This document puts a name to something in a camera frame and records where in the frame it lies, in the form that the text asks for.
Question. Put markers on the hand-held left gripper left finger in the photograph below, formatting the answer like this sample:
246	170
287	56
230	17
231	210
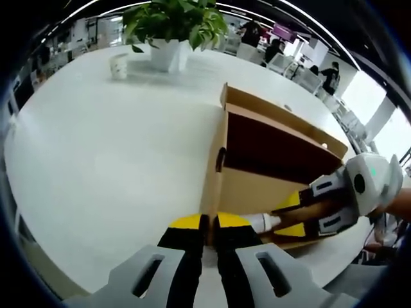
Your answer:
183	247

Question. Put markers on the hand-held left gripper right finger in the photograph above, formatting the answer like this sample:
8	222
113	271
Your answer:
237	250

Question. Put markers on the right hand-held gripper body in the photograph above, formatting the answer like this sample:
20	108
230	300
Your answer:
375	183

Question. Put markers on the white spray bottle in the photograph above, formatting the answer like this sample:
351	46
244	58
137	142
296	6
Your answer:
265	222

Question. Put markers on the brown cardboard shoe box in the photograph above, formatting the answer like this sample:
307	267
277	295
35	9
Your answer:
244	192

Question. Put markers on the grey chair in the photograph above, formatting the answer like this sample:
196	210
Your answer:
359	282

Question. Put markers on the white office chair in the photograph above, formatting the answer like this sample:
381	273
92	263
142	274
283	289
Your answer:
281	64

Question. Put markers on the long curved ceiling light strip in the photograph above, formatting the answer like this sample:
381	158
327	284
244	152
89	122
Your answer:
321	19

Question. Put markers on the white paper cup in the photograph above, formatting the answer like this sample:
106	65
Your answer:
118	65

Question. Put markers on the potted green plant white pot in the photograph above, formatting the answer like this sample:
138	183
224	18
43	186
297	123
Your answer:
173	22

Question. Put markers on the purple wall screen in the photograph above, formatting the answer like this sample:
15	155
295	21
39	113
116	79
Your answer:
284	32

